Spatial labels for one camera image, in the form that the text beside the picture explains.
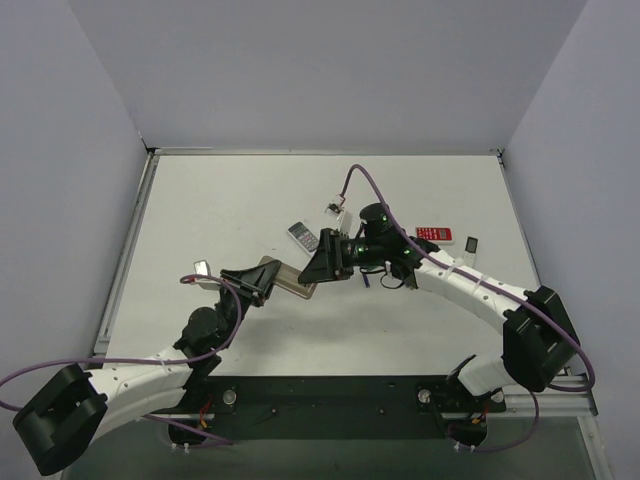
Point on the slim white remote control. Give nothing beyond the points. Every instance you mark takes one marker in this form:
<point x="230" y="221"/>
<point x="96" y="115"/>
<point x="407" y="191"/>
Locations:
<point x="470" y="249"/>

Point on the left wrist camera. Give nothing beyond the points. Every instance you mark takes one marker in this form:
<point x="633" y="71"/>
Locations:
<point x="202" y="272"/>

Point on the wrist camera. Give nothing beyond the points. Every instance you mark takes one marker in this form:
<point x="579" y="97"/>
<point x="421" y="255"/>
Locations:
<point x="202" y="272"/>
<point x="341" y="218"/>

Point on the beige remote control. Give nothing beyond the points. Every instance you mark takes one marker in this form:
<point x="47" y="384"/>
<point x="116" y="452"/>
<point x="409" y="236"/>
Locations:
<point x="286" y="278"/>

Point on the grey white remote control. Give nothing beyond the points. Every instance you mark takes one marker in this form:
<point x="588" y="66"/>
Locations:
<point x="303" y="237"/>

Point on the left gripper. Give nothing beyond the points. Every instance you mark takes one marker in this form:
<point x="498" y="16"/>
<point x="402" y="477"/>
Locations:
<point x="244" y="288"/>

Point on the red white remote control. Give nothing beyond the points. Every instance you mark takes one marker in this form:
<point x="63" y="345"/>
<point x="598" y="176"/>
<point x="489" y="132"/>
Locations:
<point x="436" y="235"/>

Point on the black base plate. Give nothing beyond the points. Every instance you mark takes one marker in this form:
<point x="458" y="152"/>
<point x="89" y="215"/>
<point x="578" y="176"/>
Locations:
<point x="243" y="408"/>

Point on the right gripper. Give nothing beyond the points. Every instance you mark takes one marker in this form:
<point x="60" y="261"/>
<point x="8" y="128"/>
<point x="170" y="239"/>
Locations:
<point x="341" y="255"/>

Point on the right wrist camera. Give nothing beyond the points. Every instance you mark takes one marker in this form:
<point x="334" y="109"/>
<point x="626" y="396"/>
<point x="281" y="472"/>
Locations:
<point x="341" y="218"/>

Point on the aluminium frame rail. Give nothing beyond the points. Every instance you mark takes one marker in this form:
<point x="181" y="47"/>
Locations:
<point x="551" y="403"/>

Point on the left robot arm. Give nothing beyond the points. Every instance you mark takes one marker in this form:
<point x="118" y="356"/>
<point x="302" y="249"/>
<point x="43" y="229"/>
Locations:
<point x="78" y="405"/>

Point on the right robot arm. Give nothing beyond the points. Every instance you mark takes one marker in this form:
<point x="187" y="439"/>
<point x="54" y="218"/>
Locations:
<point x="538" y="339"/>

